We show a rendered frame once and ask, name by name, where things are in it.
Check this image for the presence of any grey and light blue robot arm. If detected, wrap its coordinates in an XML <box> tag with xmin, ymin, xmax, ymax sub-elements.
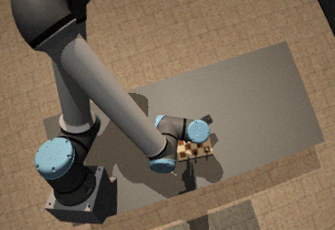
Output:
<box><xmin>11</xmin><ymin>0</ymin><xmax>213</xmax><ymax>206</ymax></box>

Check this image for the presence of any chessboard with pieces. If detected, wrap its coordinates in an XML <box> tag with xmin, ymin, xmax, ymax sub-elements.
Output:
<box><xmin>177</xmin><ymin>137</ymin><xmax>213</xmax><ymax>161</ymax></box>

